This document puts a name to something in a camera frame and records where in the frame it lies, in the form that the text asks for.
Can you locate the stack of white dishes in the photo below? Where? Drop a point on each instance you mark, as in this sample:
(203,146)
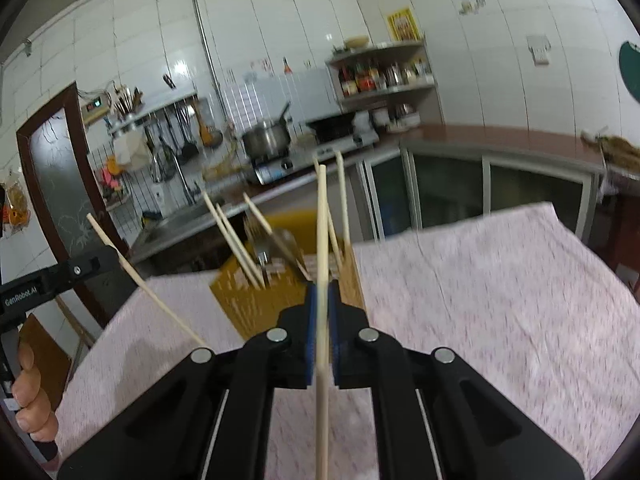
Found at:
(400,117)

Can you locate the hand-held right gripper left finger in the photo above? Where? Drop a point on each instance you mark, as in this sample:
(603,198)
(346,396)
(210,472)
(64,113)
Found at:
(311,320)

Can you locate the yellow perforated utensil holder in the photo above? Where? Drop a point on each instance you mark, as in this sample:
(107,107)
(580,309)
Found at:
(240,305)

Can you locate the metal sink faucet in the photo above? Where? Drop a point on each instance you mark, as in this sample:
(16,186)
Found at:
(172,175)

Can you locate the steel cooking pot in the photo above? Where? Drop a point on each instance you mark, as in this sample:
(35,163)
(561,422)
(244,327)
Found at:
(265,137)

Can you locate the plastic-covered side table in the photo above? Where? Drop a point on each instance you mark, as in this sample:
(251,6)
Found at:
(620,185)

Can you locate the brown wooden board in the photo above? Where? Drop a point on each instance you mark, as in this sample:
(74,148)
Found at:
(45,355)

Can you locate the brown wooden door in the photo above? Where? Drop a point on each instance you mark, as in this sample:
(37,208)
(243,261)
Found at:
(65,200)

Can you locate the gas stove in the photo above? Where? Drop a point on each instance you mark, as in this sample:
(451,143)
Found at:
(310,160)

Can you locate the kitchen counter cabinet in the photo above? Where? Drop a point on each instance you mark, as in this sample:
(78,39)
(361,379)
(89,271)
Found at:
(475,185)

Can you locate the pale bowl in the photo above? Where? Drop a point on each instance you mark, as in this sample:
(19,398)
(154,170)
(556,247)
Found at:
(356,42)

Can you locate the corner wall shelf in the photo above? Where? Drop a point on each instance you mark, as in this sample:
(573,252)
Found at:
(380,91)

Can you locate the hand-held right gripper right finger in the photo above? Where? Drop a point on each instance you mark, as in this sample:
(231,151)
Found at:
(334,320)

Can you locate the yellow wall box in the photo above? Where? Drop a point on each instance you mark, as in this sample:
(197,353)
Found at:
(95,107)

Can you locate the yellow wall poster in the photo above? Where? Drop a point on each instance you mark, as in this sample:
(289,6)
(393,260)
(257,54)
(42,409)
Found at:
(403,24)

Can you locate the metal spoon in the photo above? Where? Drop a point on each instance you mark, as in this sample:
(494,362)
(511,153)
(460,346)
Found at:
(285,245)

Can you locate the wall rack with hanging utensils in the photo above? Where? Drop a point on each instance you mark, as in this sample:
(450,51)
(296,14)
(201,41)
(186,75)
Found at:
(170,125)

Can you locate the orange hanging bag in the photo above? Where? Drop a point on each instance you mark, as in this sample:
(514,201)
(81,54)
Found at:
(12,205)

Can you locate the floral tablecloth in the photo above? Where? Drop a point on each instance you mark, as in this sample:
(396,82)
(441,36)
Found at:
(475,310)

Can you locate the dried straw bundle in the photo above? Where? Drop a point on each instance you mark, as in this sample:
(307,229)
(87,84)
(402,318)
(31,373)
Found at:
(617,150)

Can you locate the metal wall pipe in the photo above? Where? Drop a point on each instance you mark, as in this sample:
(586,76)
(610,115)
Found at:
(202,35)

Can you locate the black wok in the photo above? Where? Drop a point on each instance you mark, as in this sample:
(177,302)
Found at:
(332,125)

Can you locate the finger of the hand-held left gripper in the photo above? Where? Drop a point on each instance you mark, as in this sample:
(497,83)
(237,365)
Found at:
(80,270)

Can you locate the person's left hand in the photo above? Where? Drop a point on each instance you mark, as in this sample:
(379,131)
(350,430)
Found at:
(32,400)

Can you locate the green round cutting board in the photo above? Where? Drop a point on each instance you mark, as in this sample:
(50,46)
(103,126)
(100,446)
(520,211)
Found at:
(631,72)

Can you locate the white wall socket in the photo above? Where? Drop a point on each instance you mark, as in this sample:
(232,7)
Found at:
(537,50)

